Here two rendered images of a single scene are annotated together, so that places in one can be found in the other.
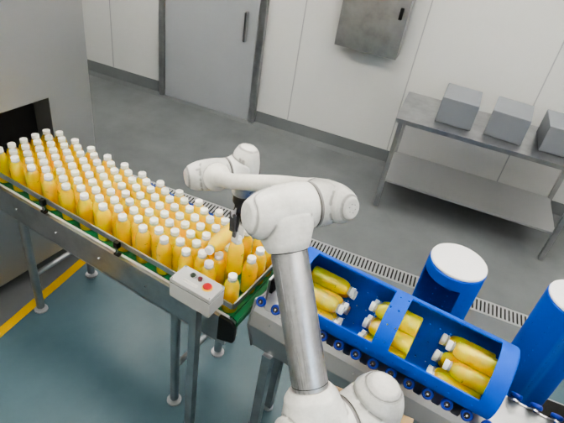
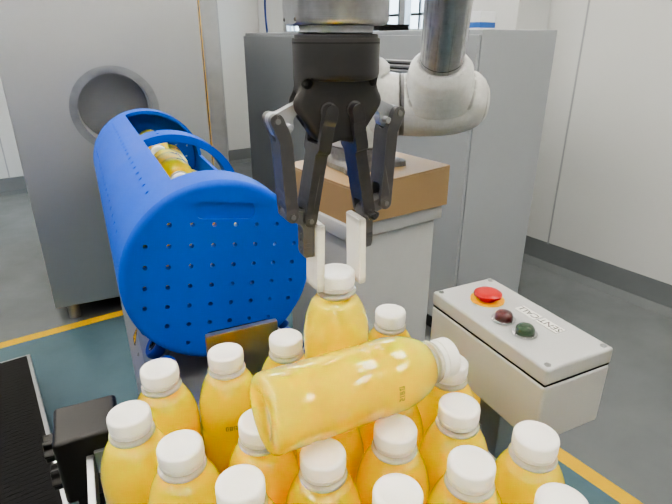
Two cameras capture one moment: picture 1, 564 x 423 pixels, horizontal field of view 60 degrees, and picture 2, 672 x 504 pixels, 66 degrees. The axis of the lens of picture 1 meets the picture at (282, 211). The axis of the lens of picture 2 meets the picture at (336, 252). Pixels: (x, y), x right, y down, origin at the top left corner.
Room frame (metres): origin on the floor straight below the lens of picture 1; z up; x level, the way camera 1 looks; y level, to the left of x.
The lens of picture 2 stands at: (1.94, 0.47, 1.42)
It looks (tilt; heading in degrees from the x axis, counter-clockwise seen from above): 23 degrees down; 220
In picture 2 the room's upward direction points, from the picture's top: straight up
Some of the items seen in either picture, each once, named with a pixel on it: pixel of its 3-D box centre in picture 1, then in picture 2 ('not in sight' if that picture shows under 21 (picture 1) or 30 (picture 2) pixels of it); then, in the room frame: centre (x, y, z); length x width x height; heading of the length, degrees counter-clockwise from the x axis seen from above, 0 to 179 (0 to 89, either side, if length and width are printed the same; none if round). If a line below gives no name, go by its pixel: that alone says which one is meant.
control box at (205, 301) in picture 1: (196, 290); (509, 350); (1.37, 0.28, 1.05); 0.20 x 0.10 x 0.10; 65
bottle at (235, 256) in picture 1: (235, 256); (336, 358); (1.57, 0.16, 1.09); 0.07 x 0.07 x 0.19
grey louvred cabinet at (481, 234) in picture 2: not in sight; (360, 156); (-0.64, -1.48, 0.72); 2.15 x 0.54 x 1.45; 75
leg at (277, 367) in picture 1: (274, 373); not in sight; (1.59, -0.11, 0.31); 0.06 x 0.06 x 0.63; 65
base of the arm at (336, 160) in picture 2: not in sight; (356, 152); (0.83, -0.38, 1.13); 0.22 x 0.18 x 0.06; 70
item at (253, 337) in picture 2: (274, 284); (243, 362); (1.55, -0.03, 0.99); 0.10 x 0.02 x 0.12; 155
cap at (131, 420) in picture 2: not in sight; (129, 417); (1.77, 0.08, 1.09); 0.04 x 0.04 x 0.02
